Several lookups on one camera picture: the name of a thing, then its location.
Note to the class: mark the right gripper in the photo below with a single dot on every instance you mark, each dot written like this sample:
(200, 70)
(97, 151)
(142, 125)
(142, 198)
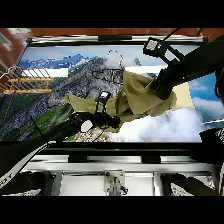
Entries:
(165, 83)

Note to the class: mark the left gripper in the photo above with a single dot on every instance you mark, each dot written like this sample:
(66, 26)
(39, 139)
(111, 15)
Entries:
(106, 120)

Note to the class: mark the olive shirt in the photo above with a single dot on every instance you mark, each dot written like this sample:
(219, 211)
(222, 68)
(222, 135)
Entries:
(136, 96)

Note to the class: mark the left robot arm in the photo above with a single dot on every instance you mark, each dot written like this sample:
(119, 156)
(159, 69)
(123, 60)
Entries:
(40, 140)

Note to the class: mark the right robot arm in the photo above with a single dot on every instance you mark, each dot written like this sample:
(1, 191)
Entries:
(200, 60)

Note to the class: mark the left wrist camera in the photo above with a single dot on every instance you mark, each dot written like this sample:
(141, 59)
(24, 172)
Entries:
(104, 98)

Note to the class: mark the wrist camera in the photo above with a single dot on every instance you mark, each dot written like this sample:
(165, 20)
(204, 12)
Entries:
(104, 98)
(156, 46)

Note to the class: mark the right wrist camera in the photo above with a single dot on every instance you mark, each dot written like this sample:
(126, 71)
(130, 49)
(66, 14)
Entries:
(156, 46)

